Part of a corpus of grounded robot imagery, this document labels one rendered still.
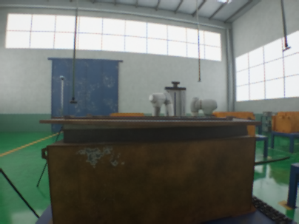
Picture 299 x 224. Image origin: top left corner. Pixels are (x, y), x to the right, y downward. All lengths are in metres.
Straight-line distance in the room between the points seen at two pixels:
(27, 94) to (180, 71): 10.73
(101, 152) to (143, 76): 9.71
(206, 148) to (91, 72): 9.84
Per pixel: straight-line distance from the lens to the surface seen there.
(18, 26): 13.56
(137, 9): 12.15
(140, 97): 10.12
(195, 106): 1.83
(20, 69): 12.27
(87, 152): 0.85
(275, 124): 6.88
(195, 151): 0.95
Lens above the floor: 1.42
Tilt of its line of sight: 1 degrees down
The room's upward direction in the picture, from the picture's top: straight up
